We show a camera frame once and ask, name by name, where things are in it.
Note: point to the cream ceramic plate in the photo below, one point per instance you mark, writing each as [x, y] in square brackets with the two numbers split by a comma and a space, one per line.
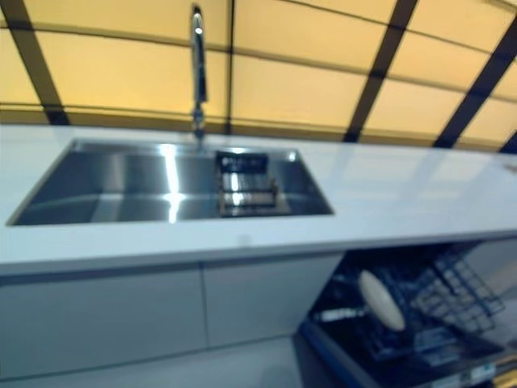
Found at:
[398, 317]
[371, 293]

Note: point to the wide white cabinet door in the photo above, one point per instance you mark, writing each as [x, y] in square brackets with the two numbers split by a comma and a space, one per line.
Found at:
[105, 319]

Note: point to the black sink drain rack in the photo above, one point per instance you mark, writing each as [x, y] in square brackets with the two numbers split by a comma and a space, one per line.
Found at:
[250, 190]

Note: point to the chrome gooseneck kitchen faucet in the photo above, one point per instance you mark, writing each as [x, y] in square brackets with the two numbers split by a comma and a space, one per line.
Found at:
[198, 72]

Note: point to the dark dishwasher door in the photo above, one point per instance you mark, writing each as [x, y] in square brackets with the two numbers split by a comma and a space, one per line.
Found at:
[464, 357]

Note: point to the stainless steel sink basin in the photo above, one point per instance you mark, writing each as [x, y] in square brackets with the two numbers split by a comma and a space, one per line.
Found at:
[113, 190]

